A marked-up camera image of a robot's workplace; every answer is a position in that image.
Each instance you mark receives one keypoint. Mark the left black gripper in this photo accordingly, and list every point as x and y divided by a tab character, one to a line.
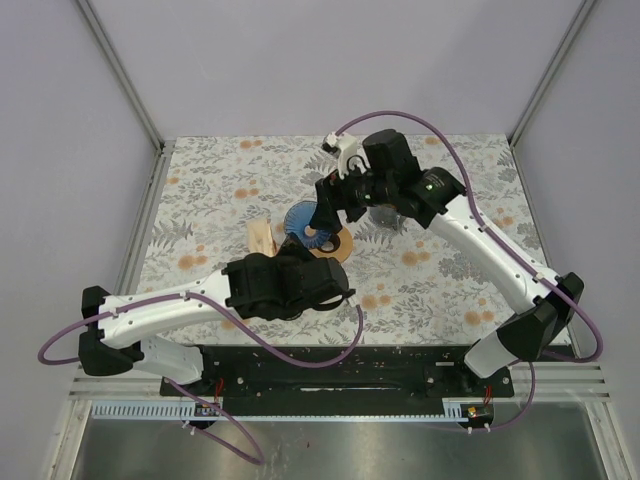
293	250

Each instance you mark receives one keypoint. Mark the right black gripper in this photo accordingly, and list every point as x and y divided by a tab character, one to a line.
333	190

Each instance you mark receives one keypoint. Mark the blue glass dripper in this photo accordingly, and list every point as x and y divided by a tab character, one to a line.
297	221

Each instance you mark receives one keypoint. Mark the coffee filter paper pack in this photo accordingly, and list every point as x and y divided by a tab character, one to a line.
260	238

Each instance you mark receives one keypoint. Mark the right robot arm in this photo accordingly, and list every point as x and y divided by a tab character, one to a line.
543	302

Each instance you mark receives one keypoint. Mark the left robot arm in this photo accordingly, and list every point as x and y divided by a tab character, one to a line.
127	333

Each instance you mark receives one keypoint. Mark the floral table mat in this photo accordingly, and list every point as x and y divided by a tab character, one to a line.
412	287

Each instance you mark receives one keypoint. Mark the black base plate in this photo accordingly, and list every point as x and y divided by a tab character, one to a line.
372	381

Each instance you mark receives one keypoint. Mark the white slotted cable duct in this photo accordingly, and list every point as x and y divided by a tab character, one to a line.
151	410

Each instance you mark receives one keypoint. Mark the aluminium front rail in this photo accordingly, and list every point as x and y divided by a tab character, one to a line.
555	382

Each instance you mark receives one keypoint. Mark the right aluminium frame post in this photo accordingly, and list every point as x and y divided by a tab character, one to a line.
560	55

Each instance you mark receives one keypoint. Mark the aluminium frame post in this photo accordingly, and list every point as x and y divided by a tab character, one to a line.
560	55
98	31

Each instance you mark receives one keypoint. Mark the left aluminium frame post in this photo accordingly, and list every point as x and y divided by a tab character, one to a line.
98	31

